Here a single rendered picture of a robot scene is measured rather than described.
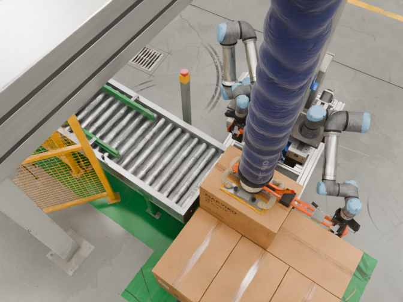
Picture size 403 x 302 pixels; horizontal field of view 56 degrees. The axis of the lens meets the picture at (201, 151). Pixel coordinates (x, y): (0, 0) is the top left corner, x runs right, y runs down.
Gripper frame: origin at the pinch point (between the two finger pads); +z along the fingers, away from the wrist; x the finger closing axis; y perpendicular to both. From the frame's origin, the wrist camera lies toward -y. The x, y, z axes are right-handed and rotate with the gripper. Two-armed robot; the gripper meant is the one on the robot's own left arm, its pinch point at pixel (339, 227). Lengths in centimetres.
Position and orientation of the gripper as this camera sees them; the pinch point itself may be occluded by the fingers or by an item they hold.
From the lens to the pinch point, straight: 250.8
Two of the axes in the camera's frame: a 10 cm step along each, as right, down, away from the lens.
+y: -8.3, -4.9, 2.8
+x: -5.6, 7.2, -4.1
